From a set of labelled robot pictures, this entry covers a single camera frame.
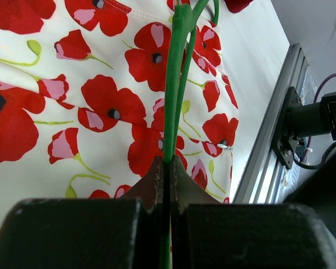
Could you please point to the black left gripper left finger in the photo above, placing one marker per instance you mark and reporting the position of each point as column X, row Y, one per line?
column 122, row 232

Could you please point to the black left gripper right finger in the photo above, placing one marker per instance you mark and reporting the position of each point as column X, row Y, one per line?
column 286, row 235

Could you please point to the red poppy print cloth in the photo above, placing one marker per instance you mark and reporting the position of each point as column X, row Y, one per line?
column 82, row 87

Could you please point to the green clothes hanger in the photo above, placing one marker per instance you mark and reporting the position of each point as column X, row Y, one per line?
column 178, row 188

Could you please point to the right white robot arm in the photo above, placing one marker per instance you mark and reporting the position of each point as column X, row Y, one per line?
column 319, row 190

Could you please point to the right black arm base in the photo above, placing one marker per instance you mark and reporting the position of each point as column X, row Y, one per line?
column 297, row 121

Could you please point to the red skirt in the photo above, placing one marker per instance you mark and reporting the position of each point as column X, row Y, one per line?
column 236, row 6

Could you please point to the aluminium mounting rail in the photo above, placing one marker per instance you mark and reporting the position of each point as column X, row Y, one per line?
column 263, row 173

